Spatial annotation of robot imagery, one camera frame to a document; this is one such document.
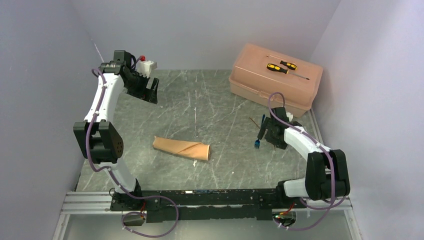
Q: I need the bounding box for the small yellow black screwdriver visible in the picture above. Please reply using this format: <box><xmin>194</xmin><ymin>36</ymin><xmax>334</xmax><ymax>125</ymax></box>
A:
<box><xmin>267</xmin><ymin>55</ymin><xmax>298</xmax><ymax>71</ymax></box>

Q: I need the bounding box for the purple cable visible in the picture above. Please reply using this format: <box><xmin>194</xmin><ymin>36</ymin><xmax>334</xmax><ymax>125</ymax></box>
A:
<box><xmin>267</xmin><ymin>92</ymin><xmax>347</xmax><ymax>232</ymax></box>
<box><xmin>85</xmin><ymin>55</ymin><xmax>180</xmax><ymax>239</ymax></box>

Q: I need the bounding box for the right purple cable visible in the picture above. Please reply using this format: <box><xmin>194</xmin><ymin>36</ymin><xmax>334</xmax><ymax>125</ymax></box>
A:
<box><xmin>267</xmin><ymin>92</ymin><xmax>347</xmax><ymax>232</ymax></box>

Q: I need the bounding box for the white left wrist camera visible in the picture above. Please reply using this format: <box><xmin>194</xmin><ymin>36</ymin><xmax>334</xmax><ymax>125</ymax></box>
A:
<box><xmin>135</xmin><ymin>55</ymin><xmax>158</xmax><ymax>78</ymax></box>

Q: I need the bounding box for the aluminium frame rail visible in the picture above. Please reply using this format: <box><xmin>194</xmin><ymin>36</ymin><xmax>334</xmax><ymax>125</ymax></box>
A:
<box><xmin>52</xmin><ymin>165</ymin><xmax>364</xmax><ymax>240</ymax></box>

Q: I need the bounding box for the large yellow black screwdriver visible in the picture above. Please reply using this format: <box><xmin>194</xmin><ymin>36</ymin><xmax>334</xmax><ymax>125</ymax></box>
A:
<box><xmin>266</xmin><ymin>63</ymin><xmax>310</xmax><ymax>80</ymax></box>

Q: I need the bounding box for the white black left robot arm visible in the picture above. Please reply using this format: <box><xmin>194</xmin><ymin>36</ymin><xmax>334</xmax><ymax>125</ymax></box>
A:
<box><xmin>73</xmin><ymin>50</ymin><xmax>159</xmax><ymax>210</ymax></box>

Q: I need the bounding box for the thin wooden chopstick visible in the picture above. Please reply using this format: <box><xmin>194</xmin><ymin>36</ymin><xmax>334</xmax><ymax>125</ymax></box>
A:
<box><xmin>249</xmin><ymin>117</ymin><xmax>260</xmax><ymax>149</ymax></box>

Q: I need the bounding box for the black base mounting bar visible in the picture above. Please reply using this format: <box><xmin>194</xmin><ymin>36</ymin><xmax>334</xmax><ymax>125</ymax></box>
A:
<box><xmin>109</xmin><ymin>188</ymin><xmax>308</xmax><ymax>223</ymax></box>

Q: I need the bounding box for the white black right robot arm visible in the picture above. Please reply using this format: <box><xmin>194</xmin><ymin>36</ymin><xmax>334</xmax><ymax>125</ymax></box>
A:
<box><xmin>254</xmin><ymin>107</ymin><xmax>351</xmax><ymax>208</ymax></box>

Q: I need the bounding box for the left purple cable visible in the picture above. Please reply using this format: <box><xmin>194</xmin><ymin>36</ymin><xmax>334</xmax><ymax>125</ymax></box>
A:
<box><xmin>85</xmin><ymin>55</ymin><xmax>180</xmax><ymax>239</ymax></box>

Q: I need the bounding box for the peach plastic toolbox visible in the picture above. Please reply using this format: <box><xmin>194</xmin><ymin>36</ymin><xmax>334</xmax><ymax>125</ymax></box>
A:
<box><xmin>228</xmin><ymin>43</ymin><xmax>323</xmax><ymax>118</ymax></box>

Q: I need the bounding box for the peach satin napkin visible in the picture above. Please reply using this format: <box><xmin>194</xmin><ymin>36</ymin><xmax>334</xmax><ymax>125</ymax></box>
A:
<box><xmin>152</xmin><ymin>136</ymin><xmax>211</xmax><ymax>161</ymax></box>

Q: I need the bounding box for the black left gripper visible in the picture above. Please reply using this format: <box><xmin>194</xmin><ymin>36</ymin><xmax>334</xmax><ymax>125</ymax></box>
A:
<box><xmin>124</xmin><ymin>70</ymin><xmax>159</xmax><ymax>104</ymax></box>

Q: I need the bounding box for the blue plastic fork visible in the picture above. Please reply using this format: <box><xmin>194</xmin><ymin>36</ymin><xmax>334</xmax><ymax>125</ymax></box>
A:
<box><xmin>254</xmin><ymin>114</ymin><xmax>266</xmax><ymax>149</ymax></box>

